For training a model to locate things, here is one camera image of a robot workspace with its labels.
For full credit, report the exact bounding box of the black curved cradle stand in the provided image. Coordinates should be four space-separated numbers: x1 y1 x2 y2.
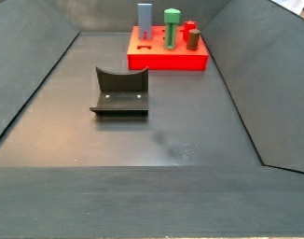
90 68 149 114

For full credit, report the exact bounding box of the blue-grey tall block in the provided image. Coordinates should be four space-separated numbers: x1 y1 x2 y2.
138 3 153 40

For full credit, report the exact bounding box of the dark brown cylinder peg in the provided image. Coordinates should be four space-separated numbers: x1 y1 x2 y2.
187 29 201 50

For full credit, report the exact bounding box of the red foam peg board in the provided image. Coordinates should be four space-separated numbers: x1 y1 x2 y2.
127 26 210 71

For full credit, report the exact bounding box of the red star-shaped peg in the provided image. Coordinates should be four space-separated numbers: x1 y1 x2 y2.
183 21 198 41

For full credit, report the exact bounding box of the green arrow-shaped peg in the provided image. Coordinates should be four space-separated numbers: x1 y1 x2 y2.
165 8 181 49

